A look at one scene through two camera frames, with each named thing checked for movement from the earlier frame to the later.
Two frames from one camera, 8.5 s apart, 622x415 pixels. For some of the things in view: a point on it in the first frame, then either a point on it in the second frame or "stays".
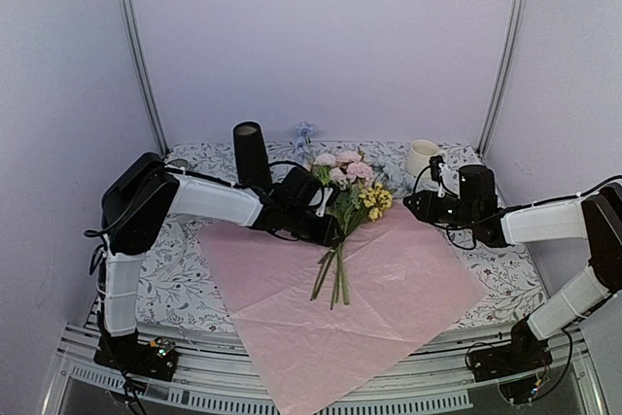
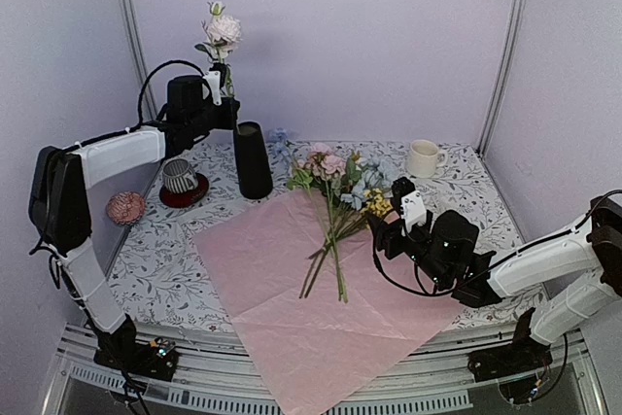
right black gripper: x=427 y=210 -> x=387 y=236
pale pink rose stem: x=324 y=163 -> x=224 y=32
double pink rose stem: x=352 y=162 -> x=323 y=166
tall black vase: x=252 y=155 stays
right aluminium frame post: x=507 y=63 stays
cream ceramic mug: x=418 y=157 stays
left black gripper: x=328 y=235 -> x=232 y=106
